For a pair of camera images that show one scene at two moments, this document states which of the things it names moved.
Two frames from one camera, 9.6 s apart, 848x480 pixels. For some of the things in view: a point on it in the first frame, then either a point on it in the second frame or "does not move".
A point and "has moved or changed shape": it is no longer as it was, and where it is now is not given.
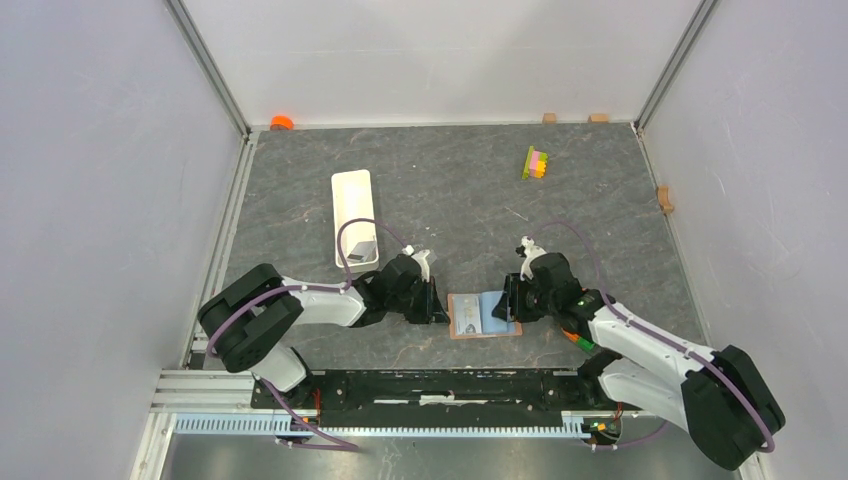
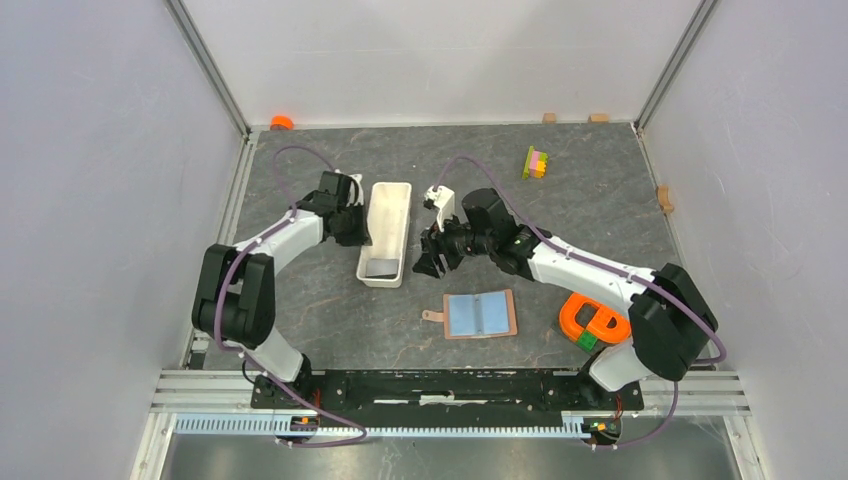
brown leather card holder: x=471 y=316 does not move
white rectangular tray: x=352 y=199 has moved or changed shape
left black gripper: x=432 y=310 -> x=362 y=237
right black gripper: x=511 y=296 -> x=437 y=242
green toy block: x=585 y=343 does not move
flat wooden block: x=598 y=119 does not move
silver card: x=364 y=251 has moved or changed shape
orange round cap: x=281 y=122 does not move
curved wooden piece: x=664 y=199 does not move
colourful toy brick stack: x=535 y=164 does not move
